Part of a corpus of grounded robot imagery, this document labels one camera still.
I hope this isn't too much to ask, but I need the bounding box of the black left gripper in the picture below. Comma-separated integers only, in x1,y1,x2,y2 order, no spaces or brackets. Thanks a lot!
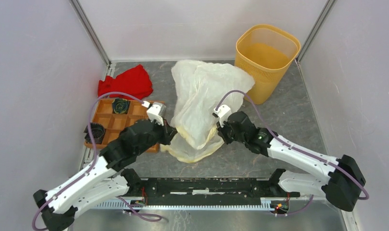
136,115,179,155

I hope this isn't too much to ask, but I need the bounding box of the translucent white trash bag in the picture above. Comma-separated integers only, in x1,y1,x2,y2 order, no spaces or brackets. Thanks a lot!
161,60,255,163

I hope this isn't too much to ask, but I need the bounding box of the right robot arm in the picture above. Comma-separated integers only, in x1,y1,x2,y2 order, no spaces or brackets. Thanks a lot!
213,105,368,212

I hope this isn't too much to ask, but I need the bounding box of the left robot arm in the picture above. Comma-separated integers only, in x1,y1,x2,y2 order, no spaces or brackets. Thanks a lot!
33,119,177,231

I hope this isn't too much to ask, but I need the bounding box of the black green trash bag roll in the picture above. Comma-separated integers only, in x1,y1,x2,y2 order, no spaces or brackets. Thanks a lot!
112,98,130,114

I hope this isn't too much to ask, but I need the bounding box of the yellow plastic trash bin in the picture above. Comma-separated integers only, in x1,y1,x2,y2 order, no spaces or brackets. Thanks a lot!
235,24,301,104

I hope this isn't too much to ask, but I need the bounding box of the red cloth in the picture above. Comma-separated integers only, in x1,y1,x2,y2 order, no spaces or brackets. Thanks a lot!
97,64,153,100

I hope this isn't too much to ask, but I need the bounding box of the wooden compartment tray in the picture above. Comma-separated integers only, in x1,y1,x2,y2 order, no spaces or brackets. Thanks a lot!
92,98,148,149

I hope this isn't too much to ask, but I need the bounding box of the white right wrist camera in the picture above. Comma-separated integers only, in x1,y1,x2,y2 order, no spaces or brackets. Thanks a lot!
213,104,232,128

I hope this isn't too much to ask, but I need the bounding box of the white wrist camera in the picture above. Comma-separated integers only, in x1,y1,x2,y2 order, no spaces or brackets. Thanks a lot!
213,104,232,128
142,101,166,126

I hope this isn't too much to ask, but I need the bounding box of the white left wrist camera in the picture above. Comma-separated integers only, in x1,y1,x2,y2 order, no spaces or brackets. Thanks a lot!
142,101,166,126

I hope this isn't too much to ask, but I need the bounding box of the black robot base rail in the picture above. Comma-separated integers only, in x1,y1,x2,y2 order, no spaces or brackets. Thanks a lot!
126,178,300,206

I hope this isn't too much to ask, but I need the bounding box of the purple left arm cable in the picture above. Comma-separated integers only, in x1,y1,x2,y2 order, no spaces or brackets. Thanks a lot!
31,91,147,231

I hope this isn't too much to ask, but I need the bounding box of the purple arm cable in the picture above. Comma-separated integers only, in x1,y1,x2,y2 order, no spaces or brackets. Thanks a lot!
215,90,370,200
31,91,147,231

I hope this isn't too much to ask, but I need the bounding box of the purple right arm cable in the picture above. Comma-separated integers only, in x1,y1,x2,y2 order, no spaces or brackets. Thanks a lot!
215,90,370,200

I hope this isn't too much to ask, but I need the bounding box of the left aluminium frame post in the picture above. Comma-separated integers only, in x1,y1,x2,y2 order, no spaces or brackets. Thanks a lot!
69,0,112,66

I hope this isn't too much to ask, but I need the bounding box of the aluminium frame post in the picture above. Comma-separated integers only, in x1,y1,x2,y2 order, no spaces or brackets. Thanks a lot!
69,0,112,66
296,0,337,64

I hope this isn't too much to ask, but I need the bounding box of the right aluminium frame post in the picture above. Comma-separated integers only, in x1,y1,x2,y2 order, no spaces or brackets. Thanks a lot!
296,0,337,64

